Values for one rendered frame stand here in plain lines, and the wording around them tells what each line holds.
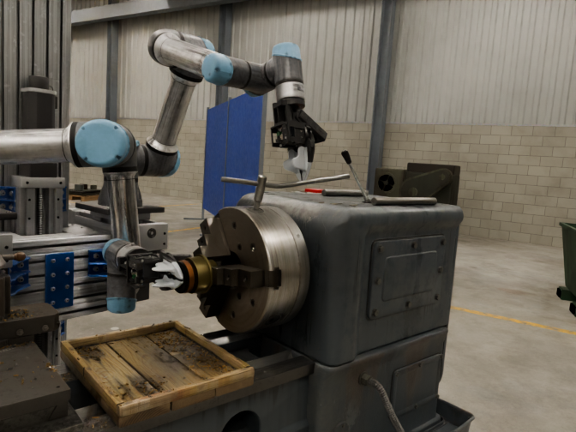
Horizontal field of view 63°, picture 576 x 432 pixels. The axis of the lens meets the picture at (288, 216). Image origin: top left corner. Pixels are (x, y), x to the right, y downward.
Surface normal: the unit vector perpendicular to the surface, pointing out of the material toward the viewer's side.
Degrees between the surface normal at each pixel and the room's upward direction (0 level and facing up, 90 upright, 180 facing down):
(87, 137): 90
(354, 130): 90
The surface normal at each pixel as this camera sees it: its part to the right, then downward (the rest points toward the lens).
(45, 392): 0.07, -0.99
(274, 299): 0.62, 0.37
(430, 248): 0.65, 0.13
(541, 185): -0.52, 0.07
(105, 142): 0.27, 0.12
